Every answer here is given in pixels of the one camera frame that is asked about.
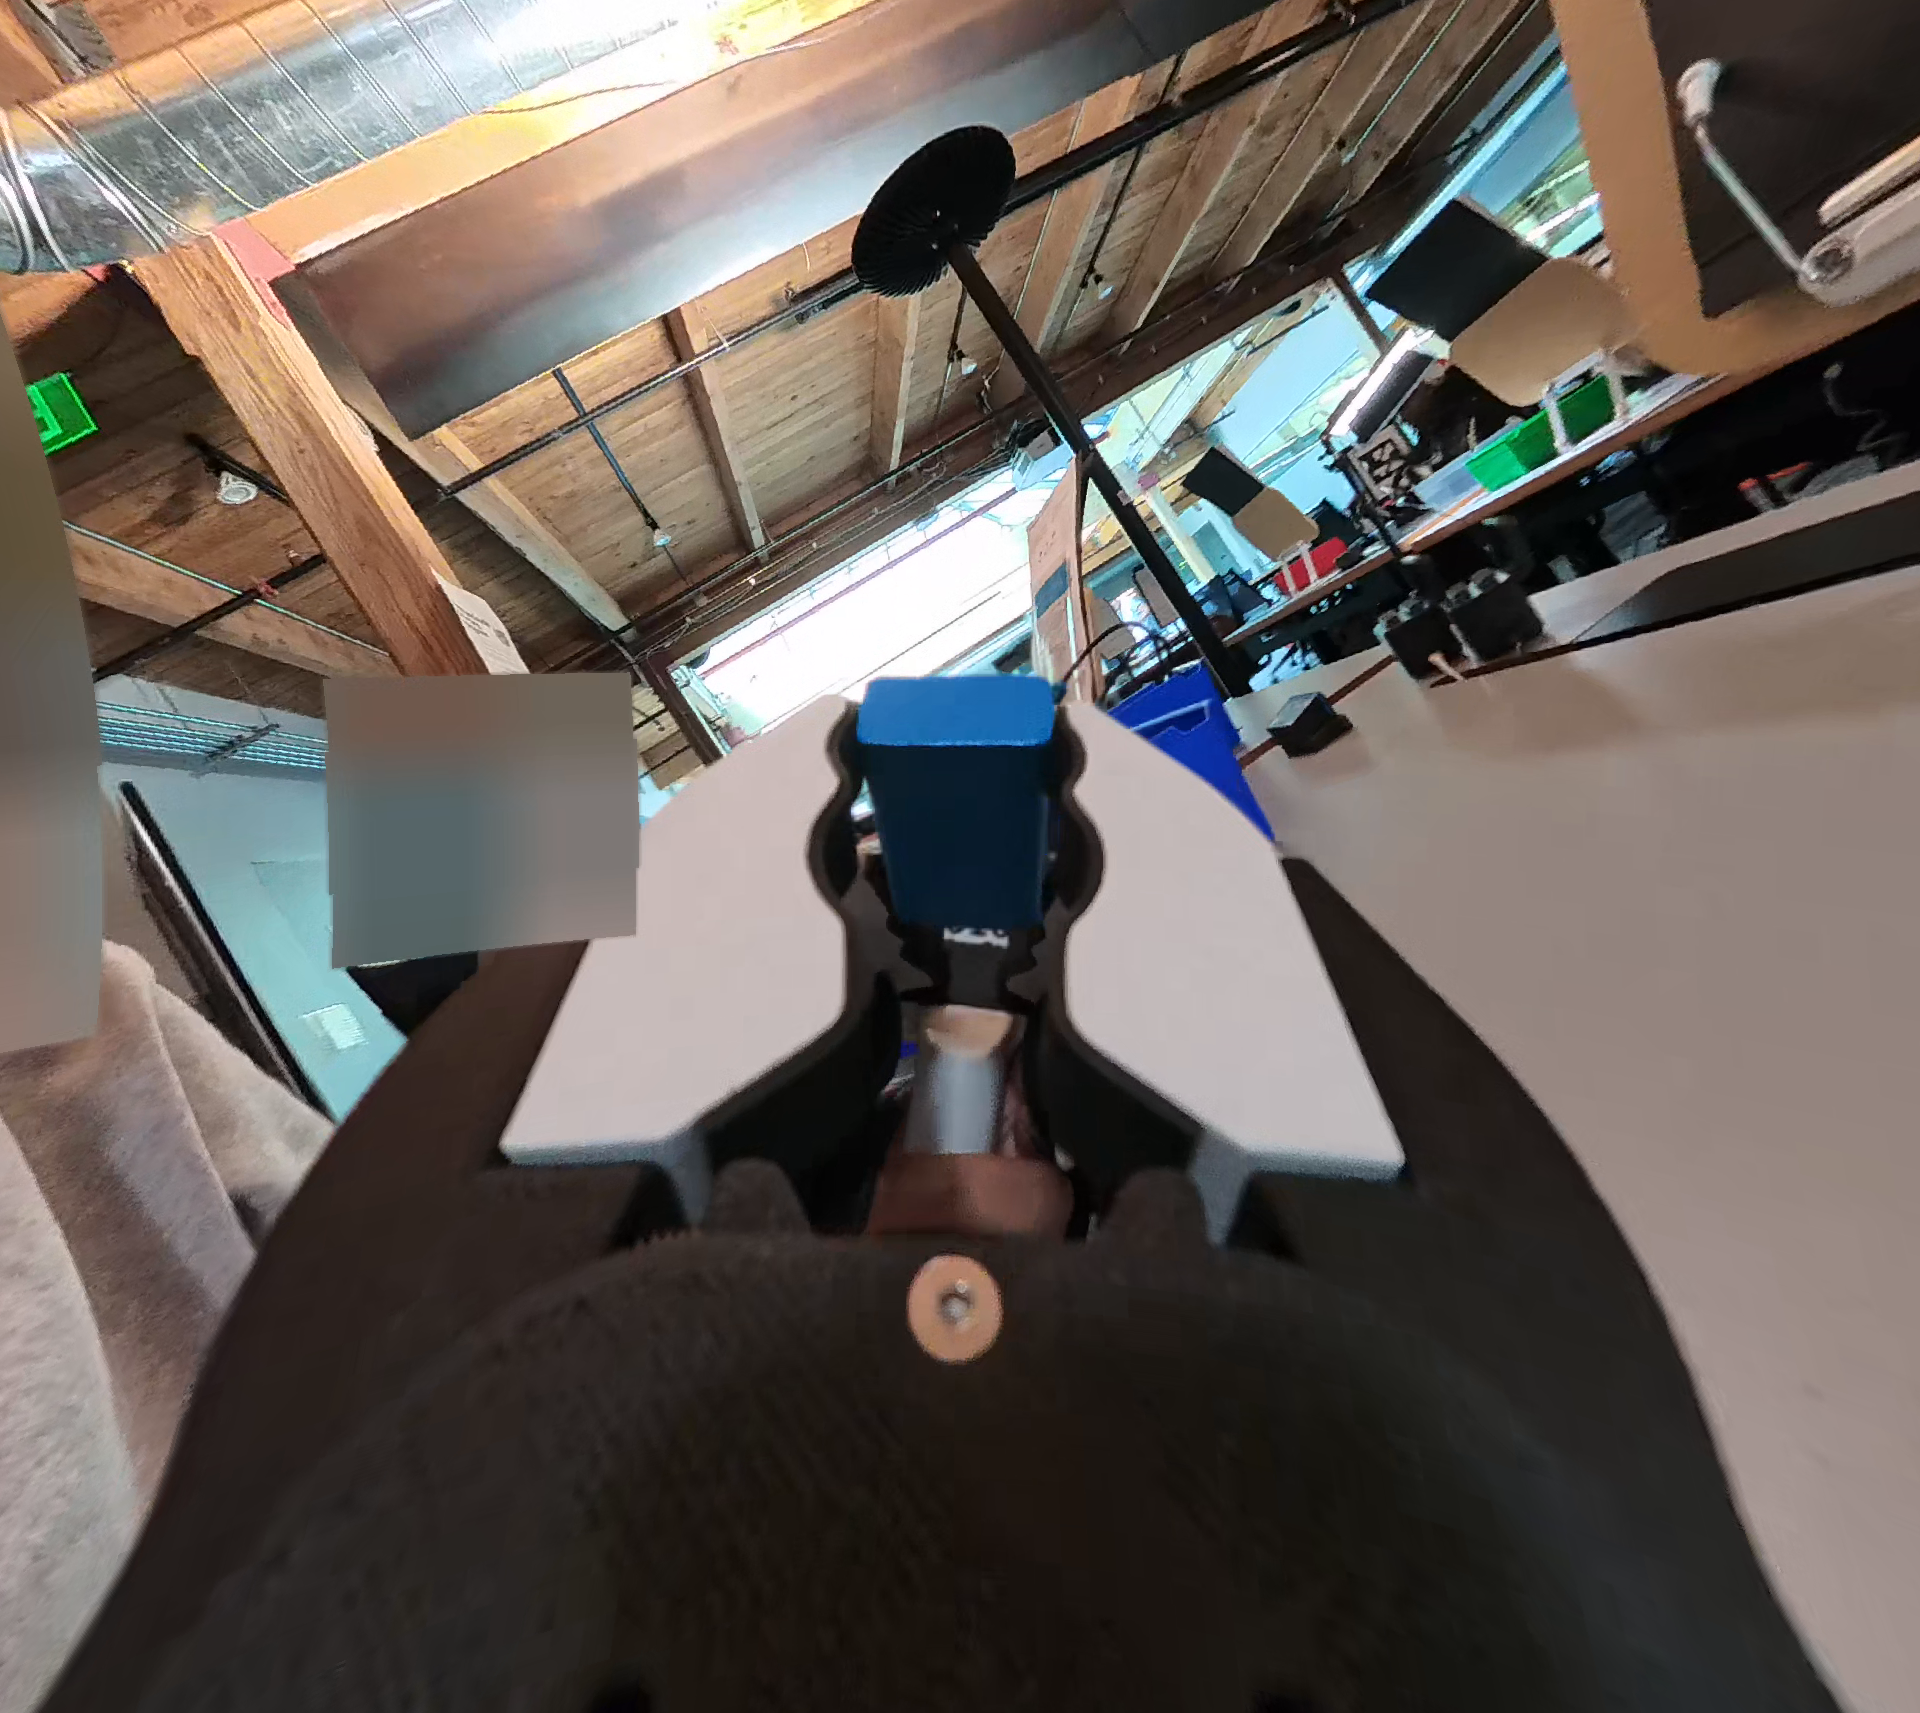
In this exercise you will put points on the wooden post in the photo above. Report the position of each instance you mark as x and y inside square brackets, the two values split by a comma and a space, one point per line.
[315, 437]

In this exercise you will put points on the red plastic bin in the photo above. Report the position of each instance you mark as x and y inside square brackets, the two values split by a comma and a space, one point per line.
[1314, 565]

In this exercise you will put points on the paper notice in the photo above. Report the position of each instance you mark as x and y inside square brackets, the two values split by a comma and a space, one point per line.
[481, 618]

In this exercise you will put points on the green plastic bin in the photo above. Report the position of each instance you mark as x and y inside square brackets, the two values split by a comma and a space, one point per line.
[1583, 407]
[1515, 452]

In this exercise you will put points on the person's grey sweatshirt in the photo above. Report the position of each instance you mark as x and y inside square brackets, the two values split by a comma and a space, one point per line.
[106, 1293]

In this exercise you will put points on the black desk mat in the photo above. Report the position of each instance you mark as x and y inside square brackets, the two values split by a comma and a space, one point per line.
[1771, 573]

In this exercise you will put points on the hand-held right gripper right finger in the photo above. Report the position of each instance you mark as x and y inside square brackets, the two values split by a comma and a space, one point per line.
[1217, 962]

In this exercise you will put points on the small black box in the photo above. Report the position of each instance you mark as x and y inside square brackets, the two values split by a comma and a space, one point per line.
[1308, 722]

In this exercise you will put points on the green exit sign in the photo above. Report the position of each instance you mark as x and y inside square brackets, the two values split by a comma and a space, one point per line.
[58, 407]

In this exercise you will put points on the silver ventilation duct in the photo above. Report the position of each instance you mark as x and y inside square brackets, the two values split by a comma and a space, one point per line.
[450, 17]

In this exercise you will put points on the person's left hand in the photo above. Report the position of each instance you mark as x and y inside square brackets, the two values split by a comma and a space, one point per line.
[969, 1196]

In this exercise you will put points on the grey desk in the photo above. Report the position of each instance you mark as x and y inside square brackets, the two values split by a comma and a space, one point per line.
[1576, 993]

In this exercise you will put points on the blue notched block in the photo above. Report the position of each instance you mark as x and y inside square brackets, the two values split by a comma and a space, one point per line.
[961, 798]

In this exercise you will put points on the blue labelled plastic bin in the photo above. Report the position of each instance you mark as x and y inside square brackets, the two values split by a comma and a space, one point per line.
[1201, 737]

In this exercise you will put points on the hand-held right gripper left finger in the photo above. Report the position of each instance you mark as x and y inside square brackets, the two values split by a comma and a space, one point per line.
[705, 962]

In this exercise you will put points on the white monitor light bar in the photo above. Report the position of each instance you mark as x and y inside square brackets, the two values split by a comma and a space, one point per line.
[1800, 197]

